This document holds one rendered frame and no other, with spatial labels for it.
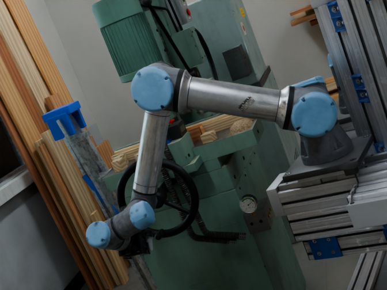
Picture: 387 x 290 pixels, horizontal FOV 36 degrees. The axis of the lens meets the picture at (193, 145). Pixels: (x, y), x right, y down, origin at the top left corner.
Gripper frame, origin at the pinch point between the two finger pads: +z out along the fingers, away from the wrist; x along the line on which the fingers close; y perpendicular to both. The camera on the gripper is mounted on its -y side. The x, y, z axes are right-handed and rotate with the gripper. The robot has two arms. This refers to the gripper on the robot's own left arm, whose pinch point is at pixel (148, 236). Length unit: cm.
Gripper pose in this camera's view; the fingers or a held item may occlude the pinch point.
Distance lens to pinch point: 203.3
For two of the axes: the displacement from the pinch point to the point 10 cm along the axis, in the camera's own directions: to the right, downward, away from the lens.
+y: 2.1, 9.3, -3.1
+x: 9.1, -3.0, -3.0
